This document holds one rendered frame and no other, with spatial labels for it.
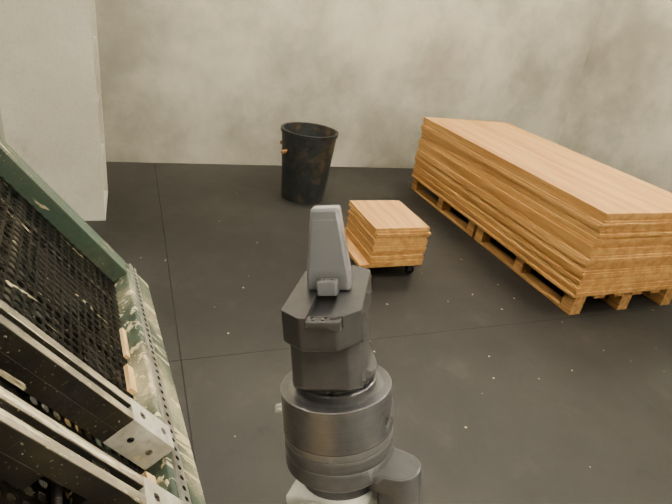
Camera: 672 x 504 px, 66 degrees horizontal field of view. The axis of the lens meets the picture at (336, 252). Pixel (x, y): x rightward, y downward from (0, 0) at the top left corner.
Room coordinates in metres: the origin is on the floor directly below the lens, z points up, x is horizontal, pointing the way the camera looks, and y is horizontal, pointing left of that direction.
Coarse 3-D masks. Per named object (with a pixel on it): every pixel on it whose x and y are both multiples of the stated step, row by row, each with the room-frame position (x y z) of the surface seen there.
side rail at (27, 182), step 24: (0, 144) 1.26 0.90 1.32; (0, 168) 1.24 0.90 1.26; (24, 168) 1.28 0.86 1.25; (24, 192) 1.26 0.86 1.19; (48, 192) 1.30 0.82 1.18; (48, 216) 1.29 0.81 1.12; (72, 216) 1.33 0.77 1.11; (72, 240) 1.31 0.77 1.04; (96, 240) 1.35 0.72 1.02; (96, 264) 1.34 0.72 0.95; (120, 264) 1.38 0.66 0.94
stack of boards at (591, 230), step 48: (432, 144) 5.15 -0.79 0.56; (480, 144) 4.51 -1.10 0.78; (528, 144) 4.80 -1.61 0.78; (480, 192) 4.27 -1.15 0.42; (528, 192) 3.79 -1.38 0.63; (576, 192) 3.49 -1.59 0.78; (624, 192) 3.67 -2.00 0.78; (480, 240) 4.16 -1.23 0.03; (528, 240) 3.65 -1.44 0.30; (576, 240) 3.26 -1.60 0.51; (624, 240) 3.22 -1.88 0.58; (576, 288) 3.13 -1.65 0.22; (624, 288) 3.31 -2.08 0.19
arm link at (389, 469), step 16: (288, 448) 0.29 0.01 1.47; (384, 448) 0.29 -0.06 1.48; (288, 464) 0.29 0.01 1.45; (304, 464) 0.27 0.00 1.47; (320, 464) 0.27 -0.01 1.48; (336, 464) 0.27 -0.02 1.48; (352, 464) 0.27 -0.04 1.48; (368, 464) 0.27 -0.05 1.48; (384, 464) 0.28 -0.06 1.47; (400, 464) 0.28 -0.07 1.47; (416, 464) 0.28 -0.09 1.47; (304, 480) 0.27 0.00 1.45; (320, 480) 0.26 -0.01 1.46; (336, 480) 0.26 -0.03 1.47; (352, 480) 0.27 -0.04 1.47; (368, 480) 0.27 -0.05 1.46; (384, 480) 0.27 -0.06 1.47; (400, 480) 0.27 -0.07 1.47; (416, 480) 0.27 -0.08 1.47; (288, 496) 0.28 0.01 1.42; (304, 496) 0.28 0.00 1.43; (320, 496) 0.27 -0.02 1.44; (336, 496) 0.27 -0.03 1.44; (352, 496) 0.27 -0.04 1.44; (368, 496) 0.28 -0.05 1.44; (384, 496) 0.27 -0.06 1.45; (400, 496) 0.26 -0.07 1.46; (416, 496) 0.27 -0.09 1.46
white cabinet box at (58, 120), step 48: (0, 0) 3.32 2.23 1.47; (48, 0) 3.42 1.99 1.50; (0, 48) 3.30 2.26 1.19; (48, 48) 3.41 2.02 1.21; (96, 48) 4.04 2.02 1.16; (0, 96) 3.28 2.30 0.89; (48, 96) 3.40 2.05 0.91; (96, 96) 3.51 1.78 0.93; (48, 144) 3.38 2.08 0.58; (96, 144) 3.50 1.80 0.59; (96, 192) 3.49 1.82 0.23
